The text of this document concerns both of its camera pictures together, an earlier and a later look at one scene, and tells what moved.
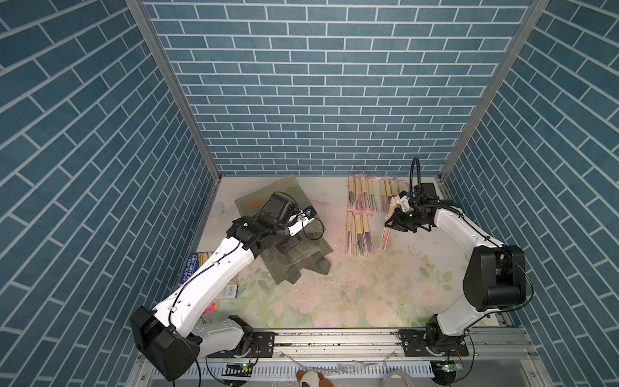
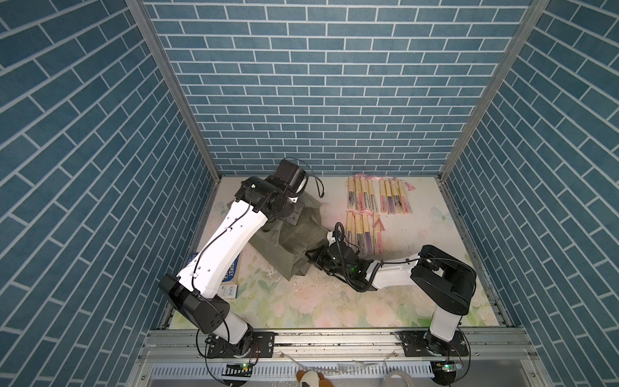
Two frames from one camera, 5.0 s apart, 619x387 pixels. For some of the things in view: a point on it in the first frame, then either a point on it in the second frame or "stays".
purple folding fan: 390,189 stays
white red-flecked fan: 396,186 stays
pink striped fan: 387,231 -> 379,227
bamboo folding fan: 384,190 stays
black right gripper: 396,223 -> 321,253
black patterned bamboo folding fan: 351,193 stays
